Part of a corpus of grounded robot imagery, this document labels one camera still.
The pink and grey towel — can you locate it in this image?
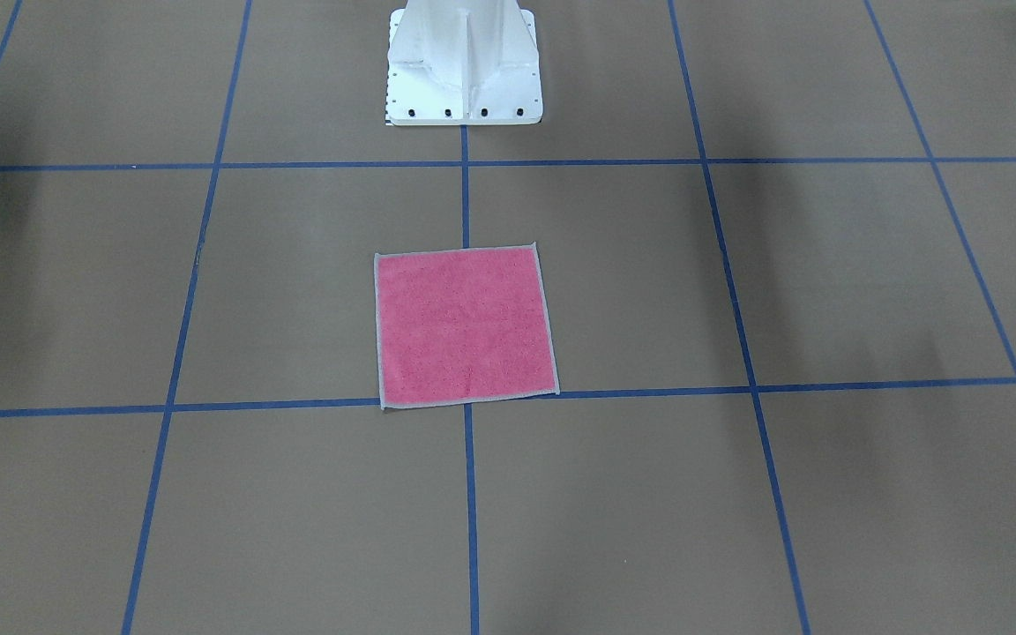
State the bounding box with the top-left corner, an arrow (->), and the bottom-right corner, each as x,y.
372,243 -> 561,409

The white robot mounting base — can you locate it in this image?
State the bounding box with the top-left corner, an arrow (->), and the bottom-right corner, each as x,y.
385,1 -> 544,126

